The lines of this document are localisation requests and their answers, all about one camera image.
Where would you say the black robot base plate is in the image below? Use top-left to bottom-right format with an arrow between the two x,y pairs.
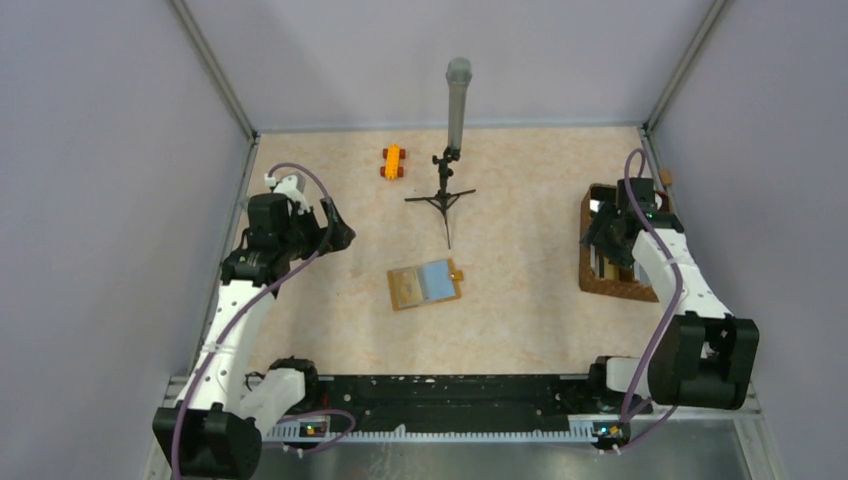
271,357 -> 624,434

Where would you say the orange toy block car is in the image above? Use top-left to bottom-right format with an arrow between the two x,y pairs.
379,144 -> 406,180

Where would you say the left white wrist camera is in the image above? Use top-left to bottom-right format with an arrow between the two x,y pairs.
264,173 -> 311,214

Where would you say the gold card stack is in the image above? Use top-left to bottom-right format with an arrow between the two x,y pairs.
591,255 -> 618,281

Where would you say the grey microphone on tripod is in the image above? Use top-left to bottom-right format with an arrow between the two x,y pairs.
404,57 -> 476,249

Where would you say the small wooden block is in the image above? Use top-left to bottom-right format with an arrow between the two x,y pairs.
658,168 -> 673,188

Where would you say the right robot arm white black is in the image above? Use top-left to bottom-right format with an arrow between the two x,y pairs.
578,178 -> 760,414

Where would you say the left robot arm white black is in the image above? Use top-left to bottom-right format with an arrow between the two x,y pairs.
152,193 -> 355,479

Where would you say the black card stack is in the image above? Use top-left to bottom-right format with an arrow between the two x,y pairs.
589,185 -> 617,217

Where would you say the woven wicker divided basket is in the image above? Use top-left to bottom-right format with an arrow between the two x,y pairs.
578,183 -> 658,303

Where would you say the white slotted cable duct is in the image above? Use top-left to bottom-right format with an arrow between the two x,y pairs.
263,420 -> 626,445

